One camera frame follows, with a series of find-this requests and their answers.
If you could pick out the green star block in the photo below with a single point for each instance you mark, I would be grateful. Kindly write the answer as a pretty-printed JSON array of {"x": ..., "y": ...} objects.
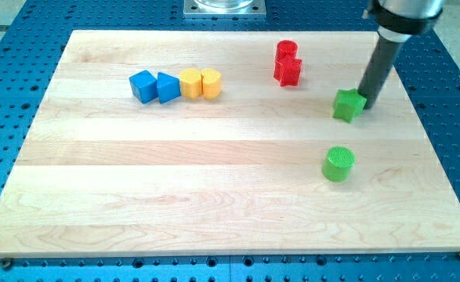
[{"x": 348, "y": 104}]

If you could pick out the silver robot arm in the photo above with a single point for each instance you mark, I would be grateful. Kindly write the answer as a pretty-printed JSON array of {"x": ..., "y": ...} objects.
[{"x": 398, "y": 20}]

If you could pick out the red star block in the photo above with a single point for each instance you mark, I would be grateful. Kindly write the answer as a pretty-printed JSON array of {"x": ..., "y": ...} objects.
[{"x": 287, "y": 71}]

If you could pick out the yellow heart block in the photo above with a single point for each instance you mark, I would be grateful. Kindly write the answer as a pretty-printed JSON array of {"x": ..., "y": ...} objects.
[{"x": 211, "y": 83}]

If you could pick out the yellow hexagon block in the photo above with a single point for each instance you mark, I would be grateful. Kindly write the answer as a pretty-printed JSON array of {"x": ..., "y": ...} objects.
[{"x": 190, "y": 83}]

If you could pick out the blue triangle block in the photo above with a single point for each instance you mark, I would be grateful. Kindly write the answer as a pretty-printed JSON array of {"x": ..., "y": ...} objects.
[{"x": 168, "y": 87}]

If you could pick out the light wooden board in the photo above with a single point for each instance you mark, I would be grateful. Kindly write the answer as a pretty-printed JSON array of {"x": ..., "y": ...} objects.
[{"x": 101, "y": 174}]

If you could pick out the blue cube block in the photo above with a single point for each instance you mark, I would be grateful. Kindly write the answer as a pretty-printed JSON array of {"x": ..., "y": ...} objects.
[{"x": 144, "y": 86}]

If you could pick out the red cylinder block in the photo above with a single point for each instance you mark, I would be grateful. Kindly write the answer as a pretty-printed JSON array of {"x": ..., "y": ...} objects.
[{"x": 286, "y": 49}]

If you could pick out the green cylinder block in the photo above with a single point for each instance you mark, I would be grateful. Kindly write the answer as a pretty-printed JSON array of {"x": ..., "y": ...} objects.
[{"x": 338, "y": 163}]

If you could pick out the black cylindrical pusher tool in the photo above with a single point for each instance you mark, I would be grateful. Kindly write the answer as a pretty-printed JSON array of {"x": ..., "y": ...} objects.
[{"x": 378, "y": 69}]

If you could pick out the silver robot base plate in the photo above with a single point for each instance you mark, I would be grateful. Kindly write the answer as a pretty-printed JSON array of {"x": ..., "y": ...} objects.
[{"x": 224, "y": 7}]

